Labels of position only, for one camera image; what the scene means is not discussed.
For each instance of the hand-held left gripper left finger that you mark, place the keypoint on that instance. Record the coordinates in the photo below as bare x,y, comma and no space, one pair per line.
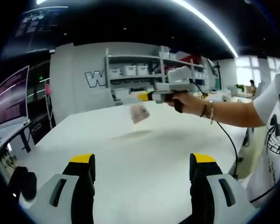
70,193

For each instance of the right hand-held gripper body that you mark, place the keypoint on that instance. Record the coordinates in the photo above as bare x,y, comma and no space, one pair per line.
179,77

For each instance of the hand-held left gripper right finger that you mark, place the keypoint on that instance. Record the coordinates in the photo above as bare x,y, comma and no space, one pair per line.
212,193

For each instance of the clear resealable bag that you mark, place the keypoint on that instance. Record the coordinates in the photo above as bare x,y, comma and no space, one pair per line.
140,113

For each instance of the person's right hand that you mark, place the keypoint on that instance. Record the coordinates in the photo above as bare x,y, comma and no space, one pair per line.
191,103

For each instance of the row of white storage boxes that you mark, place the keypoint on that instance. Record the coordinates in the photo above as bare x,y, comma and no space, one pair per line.
130,69

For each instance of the green board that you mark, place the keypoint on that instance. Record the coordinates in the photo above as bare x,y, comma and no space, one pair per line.
218,84

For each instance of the grey metal shelving unit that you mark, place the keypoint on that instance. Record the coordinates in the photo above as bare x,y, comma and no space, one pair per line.
135,56

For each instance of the long ceiling light strip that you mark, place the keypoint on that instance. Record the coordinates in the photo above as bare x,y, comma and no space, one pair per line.
210,25

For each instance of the white clothes rack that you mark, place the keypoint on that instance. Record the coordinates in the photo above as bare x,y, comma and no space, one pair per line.
51,112

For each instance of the white standing desk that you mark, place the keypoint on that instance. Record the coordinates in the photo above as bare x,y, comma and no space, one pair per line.
9,134

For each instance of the pink hanging cloth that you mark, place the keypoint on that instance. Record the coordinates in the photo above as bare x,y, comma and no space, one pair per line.
47,88

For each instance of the curved monitor with purple screen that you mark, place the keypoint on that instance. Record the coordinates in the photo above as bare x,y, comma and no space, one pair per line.
12,95

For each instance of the dark hanging display screen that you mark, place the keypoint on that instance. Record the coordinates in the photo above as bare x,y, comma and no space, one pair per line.
42,25

